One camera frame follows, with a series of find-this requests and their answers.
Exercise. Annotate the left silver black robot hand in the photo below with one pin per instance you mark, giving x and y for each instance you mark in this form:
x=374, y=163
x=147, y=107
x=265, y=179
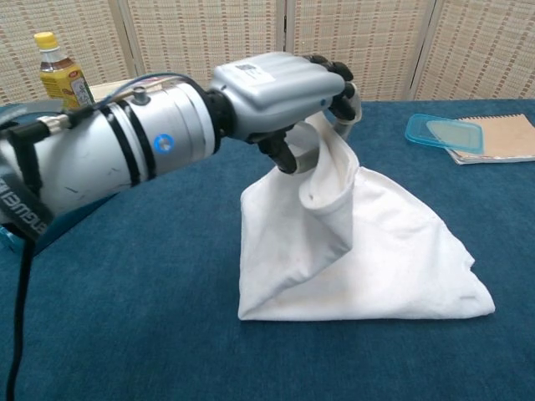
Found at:
x=276, y=87

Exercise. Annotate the white t-shirt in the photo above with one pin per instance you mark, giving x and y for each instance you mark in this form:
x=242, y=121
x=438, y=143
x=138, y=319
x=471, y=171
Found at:
x=376, y=271

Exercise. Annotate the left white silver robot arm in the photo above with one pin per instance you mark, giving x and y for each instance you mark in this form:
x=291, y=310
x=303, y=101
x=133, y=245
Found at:
x=104, y=158

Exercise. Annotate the woven folding screen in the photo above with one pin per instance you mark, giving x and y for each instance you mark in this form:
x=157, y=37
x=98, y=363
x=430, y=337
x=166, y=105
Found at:
x=209, y=33

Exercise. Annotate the beige lidded food container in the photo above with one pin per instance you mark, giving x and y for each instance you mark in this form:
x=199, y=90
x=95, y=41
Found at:
x=106, y=88

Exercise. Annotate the blue transparent container lid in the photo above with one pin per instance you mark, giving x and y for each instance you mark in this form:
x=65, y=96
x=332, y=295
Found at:
x=455, y=133

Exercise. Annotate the yellow capped green tea bottle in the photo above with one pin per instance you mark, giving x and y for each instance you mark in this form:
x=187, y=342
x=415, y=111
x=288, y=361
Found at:
x=62, y=79

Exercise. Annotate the brown spiral notebook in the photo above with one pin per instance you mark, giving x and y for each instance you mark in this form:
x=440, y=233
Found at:
x=510, y=138

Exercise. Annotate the blue carpeted table surface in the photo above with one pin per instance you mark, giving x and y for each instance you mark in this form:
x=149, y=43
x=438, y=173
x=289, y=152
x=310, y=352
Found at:
x=125, y=334

